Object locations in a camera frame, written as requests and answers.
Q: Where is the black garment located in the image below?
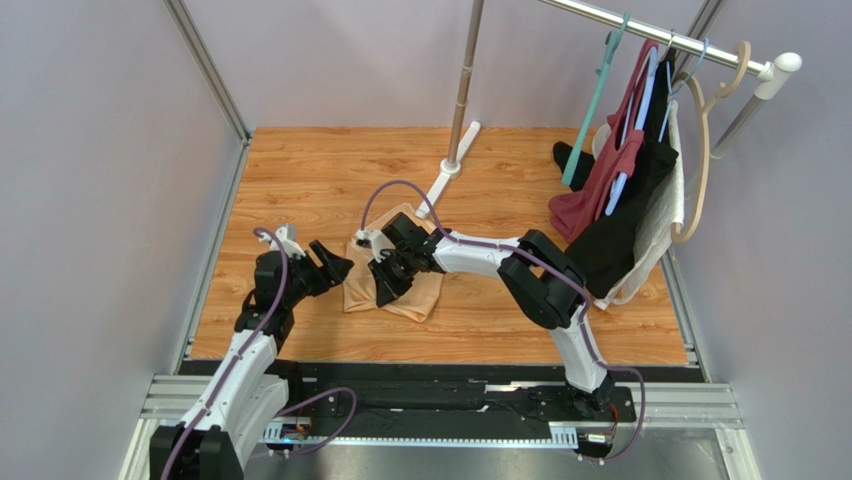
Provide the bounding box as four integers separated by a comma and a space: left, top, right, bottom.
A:
552, 49, 682, 301

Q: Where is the aluminium frame post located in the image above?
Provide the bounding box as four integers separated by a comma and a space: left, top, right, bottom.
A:
163, 0, 252, 146

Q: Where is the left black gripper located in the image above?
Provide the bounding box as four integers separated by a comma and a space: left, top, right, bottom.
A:
282, 240, 353, 308

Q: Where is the metal clothes rack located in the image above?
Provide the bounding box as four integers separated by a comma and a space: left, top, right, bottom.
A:
416, 1, 803, 219

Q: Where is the maroon shirt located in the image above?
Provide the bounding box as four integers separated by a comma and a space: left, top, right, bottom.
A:
548, 40, 659, 243

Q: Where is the white towel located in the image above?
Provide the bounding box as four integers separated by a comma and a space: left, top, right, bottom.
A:
594, 101, 685, 310

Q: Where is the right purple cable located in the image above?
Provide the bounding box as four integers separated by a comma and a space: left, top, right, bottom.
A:
359, 179, 648, 465

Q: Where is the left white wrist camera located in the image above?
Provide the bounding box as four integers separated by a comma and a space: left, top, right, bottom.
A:
253, 223, 307, 259

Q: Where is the beige cloth napkin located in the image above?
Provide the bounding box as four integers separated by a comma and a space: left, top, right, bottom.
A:
342, 202, 446, 324

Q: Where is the teal plastic hanger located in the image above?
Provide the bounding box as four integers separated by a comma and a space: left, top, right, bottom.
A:
562, 11, 631, 186

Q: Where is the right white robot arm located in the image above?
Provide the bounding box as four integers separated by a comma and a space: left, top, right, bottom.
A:
356, 213, 614, 410

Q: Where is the beige wooden hanger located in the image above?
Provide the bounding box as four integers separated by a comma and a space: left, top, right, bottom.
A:
671, 41, 752, 244

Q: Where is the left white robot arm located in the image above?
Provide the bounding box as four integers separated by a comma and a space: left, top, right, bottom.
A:
149, 239, 354, 479

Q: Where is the light blue hanger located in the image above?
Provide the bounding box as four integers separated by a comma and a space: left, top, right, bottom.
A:
604, 46, 685, 216

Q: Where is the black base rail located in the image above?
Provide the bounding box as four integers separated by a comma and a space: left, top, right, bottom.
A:
179, 359, 707, 441

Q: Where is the purple cable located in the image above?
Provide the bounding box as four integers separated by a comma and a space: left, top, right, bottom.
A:
359, 179, 648, 465
159, 226, 359, 480

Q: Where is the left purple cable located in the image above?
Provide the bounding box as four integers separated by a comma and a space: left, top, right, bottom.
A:
159, 226, 359, 480

